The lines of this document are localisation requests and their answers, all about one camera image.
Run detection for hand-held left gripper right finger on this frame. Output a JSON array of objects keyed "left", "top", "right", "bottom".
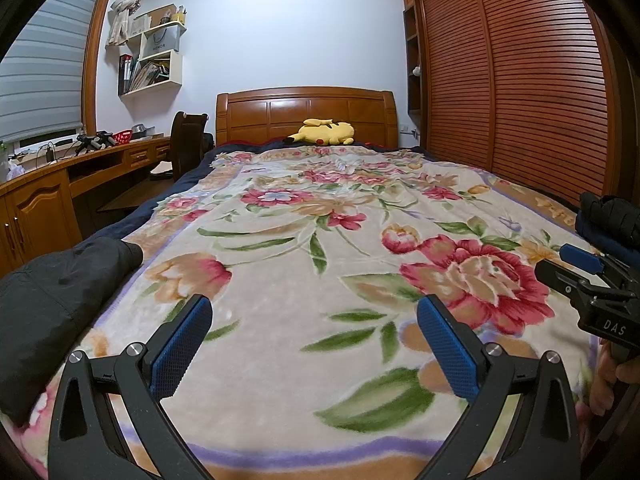
[{"left": 416, "top": 294, "right": 582, "bottom": 480}]

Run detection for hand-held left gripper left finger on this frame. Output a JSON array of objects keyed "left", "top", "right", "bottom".
[{"left": 47, "top": 294, "right": 214, "bottom": 480}]

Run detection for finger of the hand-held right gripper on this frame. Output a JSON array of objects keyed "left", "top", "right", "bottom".
[
  {"left": 560, "top": 244, "right": 640, "bottom": 289},
  {"left": 534, "top": 258, "right": 609, "bottom": 307}
]

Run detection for person's right hand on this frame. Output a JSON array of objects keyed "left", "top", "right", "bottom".
[{"left": 587, "top": 340, "right": 624, "bottom": 417}]

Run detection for black padded jacket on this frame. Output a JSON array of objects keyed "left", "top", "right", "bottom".
[{"left": 0, "top": 237, "right": 146, "bottom": 428}]

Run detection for floral blanket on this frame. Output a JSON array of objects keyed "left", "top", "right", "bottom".
[{"left": 0, "top": 145, "right": 617, "bottom": 480}]

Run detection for wooden louvred wardrobe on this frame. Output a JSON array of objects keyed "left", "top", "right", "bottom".
[{"left": 399, "top": 0, "right": 636, "bottom": 211}]

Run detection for wooden desk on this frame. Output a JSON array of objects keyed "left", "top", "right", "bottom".
[{"left": 0, "top": 135, "right": 174, "bottom": 279}]

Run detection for dark brown chair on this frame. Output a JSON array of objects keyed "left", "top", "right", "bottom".
[{"left": 150, "top": 111, "right": 216, "bottom": 182}]

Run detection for black gripper tools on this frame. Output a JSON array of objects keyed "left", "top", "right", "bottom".
[{"left": 75, "top": 131, "right": 117, "bottom": 154}]

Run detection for yellow plush toy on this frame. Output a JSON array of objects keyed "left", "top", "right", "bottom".
[{"left": 284, "top": 118, "right": 356, "bottom": 146}]

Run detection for wooden bed headboard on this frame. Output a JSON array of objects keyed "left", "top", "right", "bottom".
[{"left": 216, "top": 86, "right": 399, "bottom": 149}]

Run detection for row of books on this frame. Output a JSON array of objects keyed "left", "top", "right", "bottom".
[{"left": 118, "top": 53, "right": 173, "bottom": 94}]

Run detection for grey window blind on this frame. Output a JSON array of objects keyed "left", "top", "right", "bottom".
[{"left": 0, "top": 0, "right": 108, "bottom": 147}]

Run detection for grey paper bag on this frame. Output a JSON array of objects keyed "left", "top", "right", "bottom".
[{"left": 142, "top": 25, "right": 182, "bottom": 57}]

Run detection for white tied curtain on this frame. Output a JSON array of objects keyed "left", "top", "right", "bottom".
[{"left": 106, "top": 0, "right": 158, "bottom": 47}]

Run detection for white wall shelf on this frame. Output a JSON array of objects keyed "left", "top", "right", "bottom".
[{"left": 117, "top": 5, "right": 189, "bottom": 97}]

